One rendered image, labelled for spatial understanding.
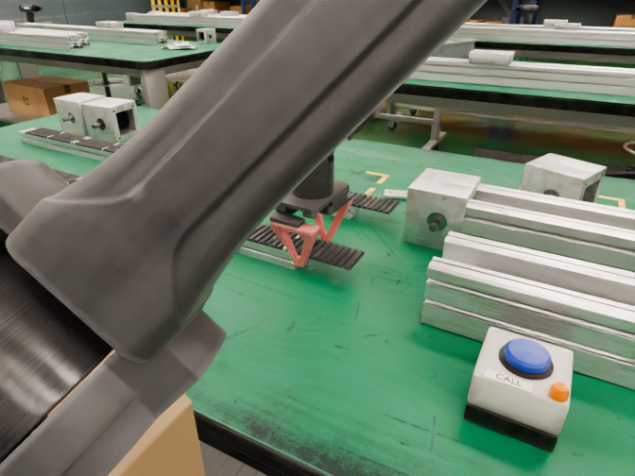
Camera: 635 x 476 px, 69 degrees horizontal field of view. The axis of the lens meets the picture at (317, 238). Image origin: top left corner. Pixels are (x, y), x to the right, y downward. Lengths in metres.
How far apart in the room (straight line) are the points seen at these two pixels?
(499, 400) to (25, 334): 0.39
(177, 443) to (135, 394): 0.21
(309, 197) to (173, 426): 0.34
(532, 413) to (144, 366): 0.36
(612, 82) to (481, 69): 0.48
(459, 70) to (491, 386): 1.80
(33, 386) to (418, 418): 0.37
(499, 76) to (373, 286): 1.59
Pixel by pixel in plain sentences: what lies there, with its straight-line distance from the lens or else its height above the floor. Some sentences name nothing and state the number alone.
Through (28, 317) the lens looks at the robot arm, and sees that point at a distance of 0.19.
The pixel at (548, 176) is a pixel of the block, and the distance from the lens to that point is 0.88.
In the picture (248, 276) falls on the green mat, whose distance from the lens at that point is 0.68.
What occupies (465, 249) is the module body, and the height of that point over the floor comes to 0.86.
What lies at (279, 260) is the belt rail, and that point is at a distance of 0.69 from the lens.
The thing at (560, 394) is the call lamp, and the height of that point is 0.85.
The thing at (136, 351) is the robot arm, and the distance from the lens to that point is 0.17.
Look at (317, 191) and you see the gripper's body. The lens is 0.60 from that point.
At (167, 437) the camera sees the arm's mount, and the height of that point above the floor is 0.86.
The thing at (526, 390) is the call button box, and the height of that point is 0.84.
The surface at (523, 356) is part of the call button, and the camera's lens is 0.47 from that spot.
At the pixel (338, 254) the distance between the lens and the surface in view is 0.66.
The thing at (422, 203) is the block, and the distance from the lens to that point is 0.73.
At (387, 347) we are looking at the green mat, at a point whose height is 0.78.
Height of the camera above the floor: 1.15
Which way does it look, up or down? 29 degrees down
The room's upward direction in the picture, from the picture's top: straight up
